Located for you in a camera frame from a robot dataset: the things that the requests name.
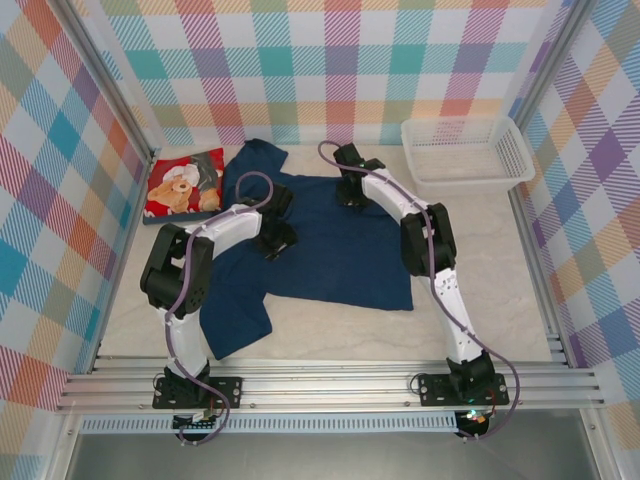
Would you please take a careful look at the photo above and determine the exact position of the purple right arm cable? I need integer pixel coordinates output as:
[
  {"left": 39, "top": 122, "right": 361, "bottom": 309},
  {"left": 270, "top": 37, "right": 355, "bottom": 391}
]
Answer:
[{"left": 318, "top": 140, "right": 522, "bottom": 442}]

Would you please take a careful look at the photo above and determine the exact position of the slotted grey cable duct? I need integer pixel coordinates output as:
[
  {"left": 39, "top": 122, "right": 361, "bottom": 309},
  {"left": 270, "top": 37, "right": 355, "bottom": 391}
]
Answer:
[{"left": 79, "top": 412, "right": 460, "bottom": 435}]

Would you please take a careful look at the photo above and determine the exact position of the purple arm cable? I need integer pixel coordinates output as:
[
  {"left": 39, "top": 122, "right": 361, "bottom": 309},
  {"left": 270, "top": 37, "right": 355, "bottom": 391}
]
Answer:
[
  {"left": 164, "top": 171, "right": 277, "bottom": 446},
  {"left": 318, "top": 140, "right": 522, "bottom": 442}
]

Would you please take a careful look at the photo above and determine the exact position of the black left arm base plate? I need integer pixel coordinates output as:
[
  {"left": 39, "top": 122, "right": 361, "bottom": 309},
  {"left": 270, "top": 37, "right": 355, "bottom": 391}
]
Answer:
[{"left": 152, "top": 374, "right": 245, "bottom": 410}]

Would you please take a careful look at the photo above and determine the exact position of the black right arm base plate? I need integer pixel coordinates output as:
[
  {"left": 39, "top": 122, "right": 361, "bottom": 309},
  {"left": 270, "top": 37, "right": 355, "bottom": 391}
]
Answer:
[{"left": 417, "top": 372, "right": 511, "bottom": 407}]

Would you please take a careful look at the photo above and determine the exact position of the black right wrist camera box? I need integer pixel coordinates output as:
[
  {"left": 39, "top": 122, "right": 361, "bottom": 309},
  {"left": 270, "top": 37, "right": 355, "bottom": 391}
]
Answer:
[{"left": 333, "top": 143, "right": 365, "bottom": 171}]

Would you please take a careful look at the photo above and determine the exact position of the red teddy bear print t-shirt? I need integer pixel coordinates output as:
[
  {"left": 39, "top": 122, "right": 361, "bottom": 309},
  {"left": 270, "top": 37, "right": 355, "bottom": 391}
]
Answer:
[{"left": 143, "top": 147, "right": 227, "bottom": 224}]

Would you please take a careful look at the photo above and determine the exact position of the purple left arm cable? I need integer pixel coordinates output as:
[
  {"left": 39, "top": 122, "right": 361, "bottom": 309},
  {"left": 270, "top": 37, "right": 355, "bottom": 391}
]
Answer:
[{"left": 164, "top": 171, "right": 277, "bottom": 446}]

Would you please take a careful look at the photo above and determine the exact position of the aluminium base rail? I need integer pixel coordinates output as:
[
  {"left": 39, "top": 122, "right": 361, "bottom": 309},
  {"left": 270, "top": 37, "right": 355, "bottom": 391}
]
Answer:
[{"left": 55, "top": 353, "right": 607, "bottom": 414}]

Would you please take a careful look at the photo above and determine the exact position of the small black controller board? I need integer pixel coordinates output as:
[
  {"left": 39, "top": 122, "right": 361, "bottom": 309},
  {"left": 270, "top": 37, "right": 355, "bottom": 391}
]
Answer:
[
  {"left": 455, "top": 407, "right": 496, "bottom": 441},
  {"left": 172, "top": 408, "right": 224, "bottom": 446}
]

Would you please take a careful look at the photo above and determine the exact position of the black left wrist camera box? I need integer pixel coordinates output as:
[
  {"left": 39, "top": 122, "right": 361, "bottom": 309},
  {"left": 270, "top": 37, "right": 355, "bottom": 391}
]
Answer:
[{"left": 270, "top": 184, "right": 297, "bottom": 219}]

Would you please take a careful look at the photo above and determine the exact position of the aluminium frame post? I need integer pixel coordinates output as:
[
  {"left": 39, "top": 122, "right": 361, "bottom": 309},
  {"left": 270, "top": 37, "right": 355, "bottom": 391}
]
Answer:
[
  {"left": 49, "top": 0, "right": 162, "bottom": 162},
  {"left": 507, "top": 0, "right": 599, "bottom": 132}
]

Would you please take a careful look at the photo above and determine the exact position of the navy blue t-shirt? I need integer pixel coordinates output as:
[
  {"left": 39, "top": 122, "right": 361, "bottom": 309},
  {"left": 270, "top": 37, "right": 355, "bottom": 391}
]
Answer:
[{"left": 199, "top": 138, "right": 416, "bottom": 361}]

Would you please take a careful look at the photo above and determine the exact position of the grey metal panel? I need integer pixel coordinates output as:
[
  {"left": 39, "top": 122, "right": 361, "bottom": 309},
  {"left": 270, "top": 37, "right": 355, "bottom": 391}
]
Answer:
[{"left": 64, "top": 432, "right": 601, "bottom": 480}]

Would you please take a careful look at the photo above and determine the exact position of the white plastic mesh basket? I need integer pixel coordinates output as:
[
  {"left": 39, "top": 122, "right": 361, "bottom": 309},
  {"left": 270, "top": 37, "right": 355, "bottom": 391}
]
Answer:
[{"left": 400, "top": 117, "right": 537, "bottom": 194}]

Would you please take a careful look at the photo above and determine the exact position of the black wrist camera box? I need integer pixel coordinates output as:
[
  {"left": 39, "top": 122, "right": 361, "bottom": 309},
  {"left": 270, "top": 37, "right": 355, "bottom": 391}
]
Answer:
[
  {"left": 270, "top": 184, "right": 297, "bottom": 219},
  {"left": 333, "top": 143, "right": 365, "bottom": 171}
]

